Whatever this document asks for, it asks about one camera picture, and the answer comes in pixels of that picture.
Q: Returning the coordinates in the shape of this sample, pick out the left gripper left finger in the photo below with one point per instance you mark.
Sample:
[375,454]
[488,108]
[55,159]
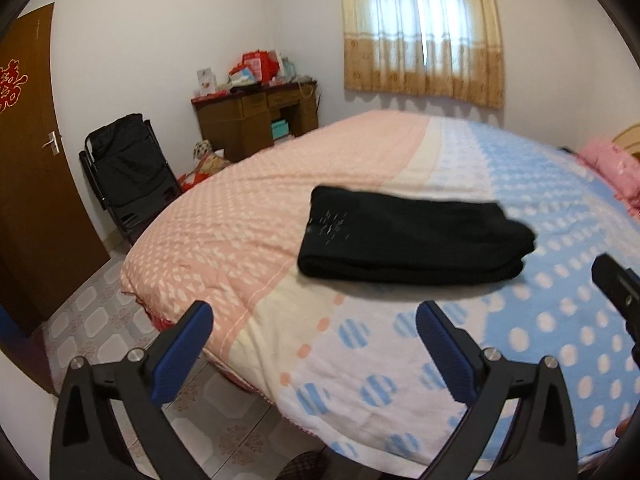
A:
[86,440]

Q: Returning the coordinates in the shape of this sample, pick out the pink blue patterned bed blanket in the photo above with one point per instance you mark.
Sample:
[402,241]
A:
[343,360]

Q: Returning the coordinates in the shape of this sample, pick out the tan patterned window curtain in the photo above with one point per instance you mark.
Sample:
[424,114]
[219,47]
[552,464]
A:
[447,48]

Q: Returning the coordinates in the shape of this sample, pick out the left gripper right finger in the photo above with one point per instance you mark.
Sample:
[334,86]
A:
[541,440]

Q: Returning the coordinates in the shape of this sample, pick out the cream wooden headboard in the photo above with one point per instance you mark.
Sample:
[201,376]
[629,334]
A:
[629,141]

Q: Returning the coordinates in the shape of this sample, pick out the red items on desk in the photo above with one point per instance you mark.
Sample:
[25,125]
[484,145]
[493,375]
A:
[262,67]

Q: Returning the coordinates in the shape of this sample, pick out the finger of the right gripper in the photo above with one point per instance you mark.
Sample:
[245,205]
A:
[621,287]

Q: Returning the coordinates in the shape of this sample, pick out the teal box in desk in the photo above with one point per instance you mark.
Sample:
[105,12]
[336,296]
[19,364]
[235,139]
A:
[280,129]

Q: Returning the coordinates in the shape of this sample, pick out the black pants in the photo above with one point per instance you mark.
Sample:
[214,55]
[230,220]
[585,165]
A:
[355,236]

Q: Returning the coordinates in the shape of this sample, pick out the bags beside desk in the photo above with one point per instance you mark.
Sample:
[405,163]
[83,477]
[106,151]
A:
[206,164]

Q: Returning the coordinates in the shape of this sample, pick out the white photo frame card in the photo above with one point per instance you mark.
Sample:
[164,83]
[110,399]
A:
[207,84]

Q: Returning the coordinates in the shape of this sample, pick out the pink pillow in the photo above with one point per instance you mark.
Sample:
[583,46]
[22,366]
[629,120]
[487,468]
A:
[617,167]

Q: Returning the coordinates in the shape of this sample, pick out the dark wooden desk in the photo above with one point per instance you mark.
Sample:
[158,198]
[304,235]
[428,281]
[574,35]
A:
[240,124]

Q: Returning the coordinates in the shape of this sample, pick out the brown wooden door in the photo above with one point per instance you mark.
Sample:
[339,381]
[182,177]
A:
[49,246]

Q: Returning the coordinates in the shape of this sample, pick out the black folding chair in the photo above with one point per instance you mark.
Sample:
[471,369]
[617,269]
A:
[129,174]

